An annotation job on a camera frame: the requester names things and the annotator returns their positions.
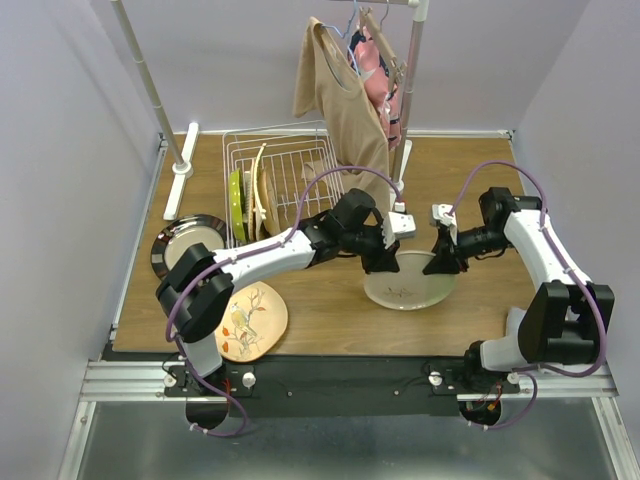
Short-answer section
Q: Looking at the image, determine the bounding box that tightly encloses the white wire dish rack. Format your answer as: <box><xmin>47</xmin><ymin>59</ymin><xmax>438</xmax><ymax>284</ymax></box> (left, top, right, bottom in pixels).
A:
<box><xmin>222</xmin><ymin>121</ymin><xmax>344</xmax><ymax>247</ymax></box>

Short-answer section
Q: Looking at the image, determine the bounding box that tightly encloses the bird pattern plate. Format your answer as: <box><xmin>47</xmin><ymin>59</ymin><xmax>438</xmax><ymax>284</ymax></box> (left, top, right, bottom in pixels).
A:
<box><xmin>262</xmin><ymin>172</ymin><xmax>281</xmax><ymax>235</ymax></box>
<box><xmin>215</xmin><ymin>282</ymin><xmax>289</xmax><ymax>363</ymax></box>

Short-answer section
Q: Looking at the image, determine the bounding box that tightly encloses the green yellow woven mat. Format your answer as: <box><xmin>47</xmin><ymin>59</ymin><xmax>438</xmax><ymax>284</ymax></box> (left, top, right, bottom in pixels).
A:
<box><xmin>251</xmin><ymin>143</ymin><xmax>267</xmax><ymax>240</ymax></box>

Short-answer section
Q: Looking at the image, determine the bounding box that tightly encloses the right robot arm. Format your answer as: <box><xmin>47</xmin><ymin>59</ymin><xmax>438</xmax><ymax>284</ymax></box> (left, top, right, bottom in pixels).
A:
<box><xmin>423</xmin><ymin>187</ymin><xmax>615</xmax><ymax>392</ymax></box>

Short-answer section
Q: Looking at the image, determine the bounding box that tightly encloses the white clothes rack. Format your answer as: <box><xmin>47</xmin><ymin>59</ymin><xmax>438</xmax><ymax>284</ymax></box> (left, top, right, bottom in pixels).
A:
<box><xmin>111</xmin><ymin>0</ymin><xmax>430</xmax><ymax>220</ymax></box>

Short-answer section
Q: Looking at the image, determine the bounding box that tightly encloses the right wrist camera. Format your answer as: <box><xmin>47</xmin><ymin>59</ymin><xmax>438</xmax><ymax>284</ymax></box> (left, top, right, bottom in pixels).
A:
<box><xmin>430</xmin><ymin>204</ymin><xmax>458</xmax><ymax>245</ymax></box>

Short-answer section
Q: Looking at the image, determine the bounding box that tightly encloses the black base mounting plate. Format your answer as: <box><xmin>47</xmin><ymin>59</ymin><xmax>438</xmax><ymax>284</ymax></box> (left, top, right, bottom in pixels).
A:
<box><xmin>164</xmin><ymin>344</ymin><xmax>521</xmax><ymax>420</ymax></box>

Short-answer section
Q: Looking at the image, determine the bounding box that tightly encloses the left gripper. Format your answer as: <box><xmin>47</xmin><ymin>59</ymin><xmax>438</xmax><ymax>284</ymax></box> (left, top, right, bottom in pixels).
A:
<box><xmin>341</xmin><ymin>222</ymin><xmax>401</xmax><ymax>276</ymax></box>

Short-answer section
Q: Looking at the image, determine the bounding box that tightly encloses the pink patterned garment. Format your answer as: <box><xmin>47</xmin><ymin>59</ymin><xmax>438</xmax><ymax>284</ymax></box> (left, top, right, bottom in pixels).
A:
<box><xmin>349</xmin><ymin>27</ymin><xmax>401</xmax><ymax>150</ymax></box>

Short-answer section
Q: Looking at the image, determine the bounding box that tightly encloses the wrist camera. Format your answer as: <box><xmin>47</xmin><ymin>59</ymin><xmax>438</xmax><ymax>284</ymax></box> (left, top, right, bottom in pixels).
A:
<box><xmin>430</xmin><ymin>204</ymin><xmax>458</xmax><ymax>245</ymax></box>
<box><xmin>382</xmin><ymin>201</ymin><xmax>417</xmax><ymax>249</ymax></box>

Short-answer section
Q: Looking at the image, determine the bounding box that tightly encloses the beige t-shirt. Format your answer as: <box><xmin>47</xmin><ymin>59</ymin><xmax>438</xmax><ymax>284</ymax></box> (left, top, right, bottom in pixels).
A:
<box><xmin>293</xmin><ymin>17</ymin><xmax>390</xmax><ymax>214</ymax></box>

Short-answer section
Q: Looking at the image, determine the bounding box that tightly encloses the black rimmed striped plate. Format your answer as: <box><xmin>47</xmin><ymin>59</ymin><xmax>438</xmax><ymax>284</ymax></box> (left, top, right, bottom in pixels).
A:
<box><xmin>150</xmin><ymin>214</ymin><xmax>227</xmax><ymax>280</ymax></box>

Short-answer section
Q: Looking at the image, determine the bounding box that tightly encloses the wooden clip hanger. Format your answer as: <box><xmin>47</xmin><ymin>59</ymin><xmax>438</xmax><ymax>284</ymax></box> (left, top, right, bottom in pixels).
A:
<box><xmin>358</xmin><ymin>1</ymin><xmax>406</xmax><ymax>88</ymax></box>

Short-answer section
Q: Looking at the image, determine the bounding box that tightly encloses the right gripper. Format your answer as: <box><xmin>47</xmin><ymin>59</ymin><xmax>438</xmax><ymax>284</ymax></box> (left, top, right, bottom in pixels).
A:
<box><xmin>422</xmin><ymin>224</ymin><xmax>513</xmax><ymax>275</ymax></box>

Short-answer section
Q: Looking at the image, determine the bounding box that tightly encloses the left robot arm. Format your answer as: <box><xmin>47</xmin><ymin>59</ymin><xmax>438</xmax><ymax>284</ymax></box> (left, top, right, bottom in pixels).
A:
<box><xmin>156</xmin><ymin>188</ymin><xmax>400</xmax><ymax>395</ymax></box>

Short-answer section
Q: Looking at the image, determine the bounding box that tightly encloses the orange woven bamboo tray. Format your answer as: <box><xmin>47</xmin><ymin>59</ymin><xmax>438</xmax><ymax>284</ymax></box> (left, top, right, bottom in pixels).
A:
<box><xmin>243</xmin><ymin>171</ymin><xmax>255</xmax><ymax>243</ymax></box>

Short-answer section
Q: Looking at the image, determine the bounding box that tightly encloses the white leaf pattern plate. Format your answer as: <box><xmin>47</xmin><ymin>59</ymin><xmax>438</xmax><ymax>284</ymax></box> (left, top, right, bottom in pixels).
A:
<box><xmin>364</xmin><ymin>250</ymin><xmax>456</xmax><ymax>311</ymax></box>

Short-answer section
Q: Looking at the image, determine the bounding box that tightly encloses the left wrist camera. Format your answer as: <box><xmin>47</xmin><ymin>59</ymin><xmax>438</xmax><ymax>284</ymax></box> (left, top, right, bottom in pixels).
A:
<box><xmin>382</xmin><ymin>201</ymin><xmax>417</xmax><ymax>249</ymax></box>

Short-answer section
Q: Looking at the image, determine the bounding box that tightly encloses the grey folded cloth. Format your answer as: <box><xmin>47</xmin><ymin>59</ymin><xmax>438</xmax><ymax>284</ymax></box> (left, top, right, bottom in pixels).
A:
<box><xmin>505</xmin><ymin>307</ymin><xmax>526</xmax><ymax>338</ymax></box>

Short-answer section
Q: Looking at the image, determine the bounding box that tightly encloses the green polka dot plate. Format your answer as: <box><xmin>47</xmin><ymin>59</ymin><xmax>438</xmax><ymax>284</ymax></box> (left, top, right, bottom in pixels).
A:
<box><xmin>228</xmin><ymin>169</ymin><xmax>247</xmax><ymax>243</ymax></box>

